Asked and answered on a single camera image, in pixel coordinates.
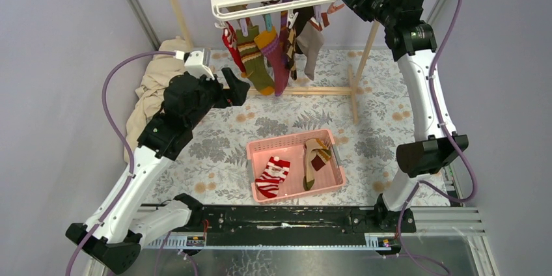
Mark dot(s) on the beige cloth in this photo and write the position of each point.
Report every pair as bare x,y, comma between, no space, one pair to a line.
159,71

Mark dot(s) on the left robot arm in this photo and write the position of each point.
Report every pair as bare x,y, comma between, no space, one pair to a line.
113,235

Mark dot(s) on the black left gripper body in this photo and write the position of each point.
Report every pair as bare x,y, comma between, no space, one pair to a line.
211,94

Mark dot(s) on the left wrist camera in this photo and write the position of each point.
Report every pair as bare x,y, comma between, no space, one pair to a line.
196,62

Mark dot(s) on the grey sock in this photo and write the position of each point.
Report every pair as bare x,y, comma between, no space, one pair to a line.
310,41

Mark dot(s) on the magenta yellow sock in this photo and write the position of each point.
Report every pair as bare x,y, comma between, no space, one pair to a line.
269,45

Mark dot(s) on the green striped sock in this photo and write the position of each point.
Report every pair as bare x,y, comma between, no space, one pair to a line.
253,61

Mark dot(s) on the beige striped patchwork sock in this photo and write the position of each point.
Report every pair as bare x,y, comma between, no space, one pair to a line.
317,155

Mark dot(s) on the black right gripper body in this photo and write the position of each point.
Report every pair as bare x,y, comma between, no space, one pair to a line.
386,14

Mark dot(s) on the orange clothes peg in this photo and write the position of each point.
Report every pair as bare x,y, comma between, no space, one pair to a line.
333,8

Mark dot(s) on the pink plastic basket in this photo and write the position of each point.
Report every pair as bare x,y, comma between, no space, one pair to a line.
291,148

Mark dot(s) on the red bear sock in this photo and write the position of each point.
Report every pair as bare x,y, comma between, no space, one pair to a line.
230,41

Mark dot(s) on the argyle brown sock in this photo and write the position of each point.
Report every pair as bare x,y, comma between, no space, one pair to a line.
289,50

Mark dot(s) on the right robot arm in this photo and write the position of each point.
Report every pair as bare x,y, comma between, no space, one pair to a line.
436,142

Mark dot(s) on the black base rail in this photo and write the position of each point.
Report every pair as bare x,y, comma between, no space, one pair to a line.
326,226

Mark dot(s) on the wooden clothes rack frame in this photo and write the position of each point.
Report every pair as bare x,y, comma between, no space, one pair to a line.
354,77

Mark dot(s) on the red white santa sock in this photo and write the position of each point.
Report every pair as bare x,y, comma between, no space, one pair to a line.
273,175

